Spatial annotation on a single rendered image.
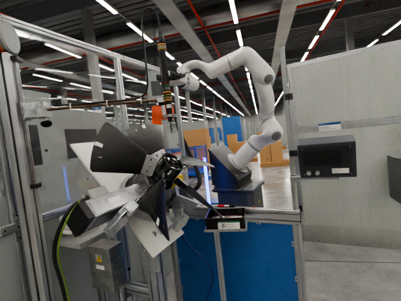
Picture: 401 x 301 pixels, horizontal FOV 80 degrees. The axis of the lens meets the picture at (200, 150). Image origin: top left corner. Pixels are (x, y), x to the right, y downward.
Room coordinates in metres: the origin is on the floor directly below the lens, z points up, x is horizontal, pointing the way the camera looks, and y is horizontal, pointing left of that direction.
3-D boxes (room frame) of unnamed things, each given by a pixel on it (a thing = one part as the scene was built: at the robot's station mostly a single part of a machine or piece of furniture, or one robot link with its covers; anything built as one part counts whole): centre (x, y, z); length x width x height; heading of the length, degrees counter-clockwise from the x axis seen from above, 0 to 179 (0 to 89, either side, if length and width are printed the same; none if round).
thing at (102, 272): (1.20, 0.54, 0.73); 0.15 x 0.09 x 0.22; 63
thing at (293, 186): (1.33, -0.50, 0.96); 0.03 x 0.03 x 0.20; 63
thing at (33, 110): (1.16, 0.76, 1.54); 0.10 x 0.07 x 0.09; 98
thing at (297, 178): (1.29, -0.59, 1.04); 0.24 x 0.03 x 0.03; 63
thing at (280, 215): (1.53, -0.11, 0.82); 0.90 x 0.04 x 0.08; 63
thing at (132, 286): (1.23, 0.39, 0.56); 0.19 x 0.04 x 0.04; 63
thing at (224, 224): (1.35, -0.10, 0.85); 0.22 x 0.17 x 0.07; 78
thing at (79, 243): (1.40, 0.68, 0.85); 0.36 x 0.24 x 0.03; 153
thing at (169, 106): (1.25, 0.14, 1.65); 0.04 x 0.04 x 0.46
